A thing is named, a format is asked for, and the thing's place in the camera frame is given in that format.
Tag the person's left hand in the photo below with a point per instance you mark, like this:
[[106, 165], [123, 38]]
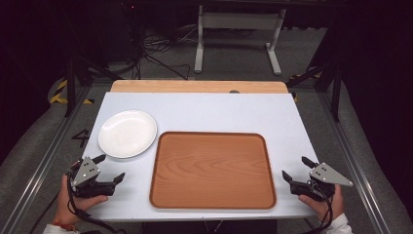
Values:
[[69, 208]]

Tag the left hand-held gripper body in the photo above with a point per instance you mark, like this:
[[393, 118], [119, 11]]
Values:
[[86, 170]]

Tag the person's right hand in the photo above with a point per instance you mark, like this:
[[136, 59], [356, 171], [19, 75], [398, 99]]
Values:
[[324, 209]]

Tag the wooden tray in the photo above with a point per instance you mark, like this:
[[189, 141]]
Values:
[[212, 170]]

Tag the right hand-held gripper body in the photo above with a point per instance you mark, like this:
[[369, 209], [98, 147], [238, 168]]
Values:
[[326, 175]]

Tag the grey table grommet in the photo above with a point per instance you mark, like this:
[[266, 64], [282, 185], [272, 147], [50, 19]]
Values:
[[234, 91]]

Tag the black curtain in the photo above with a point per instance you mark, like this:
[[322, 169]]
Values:
[[26, 65], [383, 81]]

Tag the black tripod stand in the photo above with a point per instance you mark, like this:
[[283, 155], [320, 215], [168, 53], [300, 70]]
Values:
[[336, 97], [69, 91]]

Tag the white round plate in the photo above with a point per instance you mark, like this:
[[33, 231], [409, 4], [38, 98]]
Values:
[[127, 134]]

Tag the aluminium floor rail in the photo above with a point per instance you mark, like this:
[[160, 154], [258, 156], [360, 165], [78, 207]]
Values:
[[350, 156], [42, 165]]

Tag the white metal stand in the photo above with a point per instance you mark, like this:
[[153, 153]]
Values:
[[240, 20]]

